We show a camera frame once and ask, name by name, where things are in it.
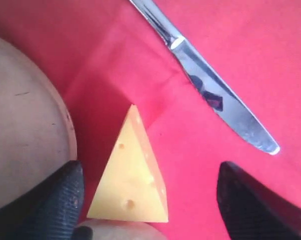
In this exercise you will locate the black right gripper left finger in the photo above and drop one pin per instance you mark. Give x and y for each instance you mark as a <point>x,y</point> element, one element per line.
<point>49,211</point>

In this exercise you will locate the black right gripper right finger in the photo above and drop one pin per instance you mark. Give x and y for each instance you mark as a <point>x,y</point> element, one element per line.
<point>251,211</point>

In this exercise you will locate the yellow cheese wedge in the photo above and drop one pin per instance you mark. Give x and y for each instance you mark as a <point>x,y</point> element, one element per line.
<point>131,187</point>

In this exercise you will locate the pale green ceramic bowl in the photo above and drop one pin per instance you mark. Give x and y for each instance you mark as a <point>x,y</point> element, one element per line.
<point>95,229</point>

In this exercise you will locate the brown wooden plate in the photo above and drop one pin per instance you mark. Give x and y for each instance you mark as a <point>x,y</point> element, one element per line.
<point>37,134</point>

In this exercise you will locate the steel table knife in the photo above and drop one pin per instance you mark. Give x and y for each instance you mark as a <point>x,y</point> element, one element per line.
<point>214,90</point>

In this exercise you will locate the red tablecloth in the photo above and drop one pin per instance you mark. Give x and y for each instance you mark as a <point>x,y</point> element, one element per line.
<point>103,56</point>

